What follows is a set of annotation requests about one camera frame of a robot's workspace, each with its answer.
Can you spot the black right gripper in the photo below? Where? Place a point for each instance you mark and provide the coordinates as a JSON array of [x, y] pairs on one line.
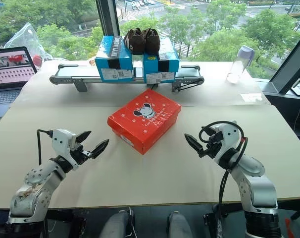
[[214, 145]]

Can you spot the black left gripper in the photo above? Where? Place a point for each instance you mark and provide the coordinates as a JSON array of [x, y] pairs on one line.
[[80, 153]]

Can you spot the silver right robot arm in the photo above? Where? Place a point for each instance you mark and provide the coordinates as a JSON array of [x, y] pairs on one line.
[[256, 188]]

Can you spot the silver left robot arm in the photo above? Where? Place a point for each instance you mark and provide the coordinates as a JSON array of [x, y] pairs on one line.
[[36, 188]]

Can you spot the red shoe box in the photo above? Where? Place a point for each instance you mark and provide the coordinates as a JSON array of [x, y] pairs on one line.
[[145, 119]]

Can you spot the blue shoe box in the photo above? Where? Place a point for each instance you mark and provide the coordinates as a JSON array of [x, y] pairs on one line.
[[114, 59], [160, 64]]

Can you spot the small grey conveyor belt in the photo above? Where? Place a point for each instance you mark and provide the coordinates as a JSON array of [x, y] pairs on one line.
[[90, 77]]

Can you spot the grey rounded robot leg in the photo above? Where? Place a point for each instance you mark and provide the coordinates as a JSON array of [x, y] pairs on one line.
[[179, 224], [117, 224]]

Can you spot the clear bottle with purple lid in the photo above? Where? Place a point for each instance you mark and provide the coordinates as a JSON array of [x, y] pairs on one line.
[[236, 67]]

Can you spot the small red object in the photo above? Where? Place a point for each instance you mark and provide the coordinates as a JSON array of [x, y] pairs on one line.
[[37, 60]]

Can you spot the open laptop computer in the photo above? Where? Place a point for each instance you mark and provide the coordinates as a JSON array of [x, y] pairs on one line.
[[9, 74]]

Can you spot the brown suede shoe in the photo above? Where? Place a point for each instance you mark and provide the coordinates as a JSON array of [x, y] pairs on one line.
[[152, 41], [134, 42]]

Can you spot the dark diagonal window beam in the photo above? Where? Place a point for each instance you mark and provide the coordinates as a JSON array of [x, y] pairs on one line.
[[286, 72]]

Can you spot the clear plastic bag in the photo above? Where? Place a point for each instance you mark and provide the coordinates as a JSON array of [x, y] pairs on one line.
[[26, 42]]

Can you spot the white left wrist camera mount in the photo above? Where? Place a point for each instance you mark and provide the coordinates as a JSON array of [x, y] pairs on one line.
[[62, 143]]

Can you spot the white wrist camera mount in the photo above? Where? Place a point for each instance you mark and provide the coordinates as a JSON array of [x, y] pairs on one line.
[[62, 143], [229, 138]]

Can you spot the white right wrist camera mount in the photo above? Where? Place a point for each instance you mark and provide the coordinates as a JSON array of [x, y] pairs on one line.
[[229, 138]]

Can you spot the dark vertical window post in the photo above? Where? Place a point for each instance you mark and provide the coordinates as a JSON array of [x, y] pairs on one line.
[[108, 22]]

